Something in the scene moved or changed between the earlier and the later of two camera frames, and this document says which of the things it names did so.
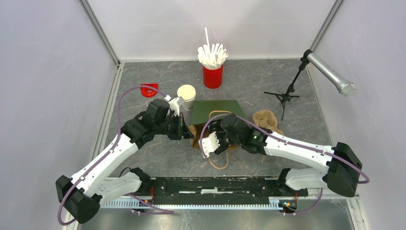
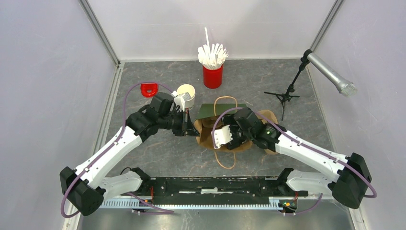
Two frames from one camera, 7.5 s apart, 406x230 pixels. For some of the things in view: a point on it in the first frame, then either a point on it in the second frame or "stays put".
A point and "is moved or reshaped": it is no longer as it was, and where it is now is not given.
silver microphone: (343, 86) stays put
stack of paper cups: (187, 93) stays put
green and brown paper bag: (203, 110) is moved or reshaped
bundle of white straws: (213, 59) stays put
